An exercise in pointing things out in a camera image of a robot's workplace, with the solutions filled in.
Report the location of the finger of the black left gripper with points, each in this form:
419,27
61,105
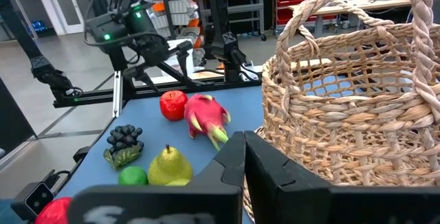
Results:
184,67
144,76

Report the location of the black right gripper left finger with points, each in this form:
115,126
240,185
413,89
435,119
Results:
206,196

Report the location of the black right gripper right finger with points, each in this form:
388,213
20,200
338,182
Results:
292,196

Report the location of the yellow-green pear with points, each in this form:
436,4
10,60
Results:
178,182
168,169

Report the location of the red apple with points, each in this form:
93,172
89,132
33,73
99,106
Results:
53,213
173,105

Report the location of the pink dragon fruit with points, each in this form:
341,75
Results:
204,114

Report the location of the small green lime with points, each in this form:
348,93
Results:
133,176

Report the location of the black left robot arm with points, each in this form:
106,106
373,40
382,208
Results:
106,31

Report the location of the woven wicker basket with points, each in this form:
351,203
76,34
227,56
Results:
343,121

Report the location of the orange and white crate stack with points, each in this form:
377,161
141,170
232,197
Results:
178,7

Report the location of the dark grape bunch with leaves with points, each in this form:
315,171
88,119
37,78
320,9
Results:
123,145

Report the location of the black table edge clamp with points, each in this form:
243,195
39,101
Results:
82,154

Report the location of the white door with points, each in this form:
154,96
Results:
58,0

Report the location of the light wooden table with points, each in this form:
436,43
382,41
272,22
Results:
371,3

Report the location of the silver aluminium bracket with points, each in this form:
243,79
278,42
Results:
117,93

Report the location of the black table-level camera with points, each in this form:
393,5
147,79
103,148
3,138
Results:
34,198

